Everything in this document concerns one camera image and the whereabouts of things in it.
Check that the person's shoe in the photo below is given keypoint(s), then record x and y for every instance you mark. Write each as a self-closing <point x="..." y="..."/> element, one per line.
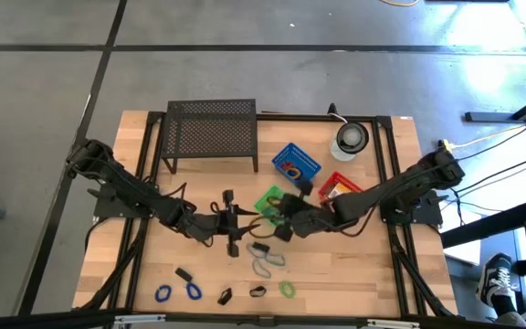
<point x="496" y="279"/>

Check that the blue plastic basket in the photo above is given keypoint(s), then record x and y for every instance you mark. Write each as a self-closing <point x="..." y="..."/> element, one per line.
<point x="308" y="162"/>

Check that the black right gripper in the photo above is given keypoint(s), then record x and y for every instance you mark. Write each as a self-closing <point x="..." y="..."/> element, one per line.
<point x="308" y="217"/>

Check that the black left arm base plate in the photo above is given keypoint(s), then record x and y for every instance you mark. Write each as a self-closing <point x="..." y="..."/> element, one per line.
<point x="108" y="211"/>

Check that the person's leg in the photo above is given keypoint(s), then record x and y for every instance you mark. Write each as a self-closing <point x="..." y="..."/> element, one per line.
<point x="514" y="317"/>

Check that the black aluminium table frame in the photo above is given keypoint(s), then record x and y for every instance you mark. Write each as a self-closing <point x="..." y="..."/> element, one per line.
<point x="290" y="117"/>

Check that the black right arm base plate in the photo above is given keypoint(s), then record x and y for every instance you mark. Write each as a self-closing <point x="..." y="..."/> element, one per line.
<point x="432" y="215"/>

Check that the black bar piece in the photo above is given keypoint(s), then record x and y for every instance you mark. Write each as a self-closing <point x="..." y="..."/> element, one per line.
<point x="183" y="274"/>

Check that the black mesh metal shelf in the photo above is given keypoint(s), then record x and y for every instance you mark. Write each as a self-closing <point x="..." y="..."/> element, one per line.
<point x="208" y="130"/>

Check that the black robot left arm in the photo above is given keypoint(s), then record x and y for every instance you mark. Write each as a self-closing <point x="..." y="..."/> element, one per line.
<point x="130" y="192"/>

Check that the silver frame bracket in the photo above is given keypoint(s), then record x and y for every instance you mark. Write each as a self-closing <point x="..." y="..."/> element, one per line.
<point x="139" y="318"/>
<point x="393" y="323"/>

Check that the red plastic basket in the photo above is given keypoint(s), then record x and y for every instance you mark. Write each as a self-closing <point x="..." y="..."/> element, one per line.
<point x="343" y="179"/>

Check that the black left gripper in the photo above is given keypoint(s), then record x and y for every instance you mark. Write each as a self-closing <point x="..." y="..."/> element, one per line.
<point x="217" y="226"/>

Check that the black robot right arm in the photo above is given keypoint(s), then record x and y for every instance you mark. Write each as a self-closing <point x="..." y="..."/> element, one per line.
<point x="381" y="196"/>

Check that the green plastic basket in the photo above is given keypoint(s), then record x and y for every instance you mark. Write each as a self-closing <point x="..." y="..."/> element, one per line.
<point x="261" y="204"/>

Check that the white cylinder bin black rim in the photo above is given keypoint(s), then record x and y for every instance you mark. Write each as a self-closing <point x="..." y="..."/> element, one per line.
<point x="350" y="137"/>

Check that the yellow power plug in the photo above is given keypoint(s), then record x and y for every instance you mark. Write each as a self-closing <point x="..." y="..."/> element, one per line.
<point x="445" y="145"/>

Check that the yellow rubber band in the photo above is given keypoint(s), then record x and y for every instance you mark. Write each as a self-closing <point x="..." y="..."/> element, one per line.
<point x="268" y="201"/>

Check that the yellow sticky notes pack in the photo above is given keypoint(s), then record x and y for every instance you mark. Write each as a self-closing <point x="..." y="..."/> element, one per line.
<point x="333" y="192"/>

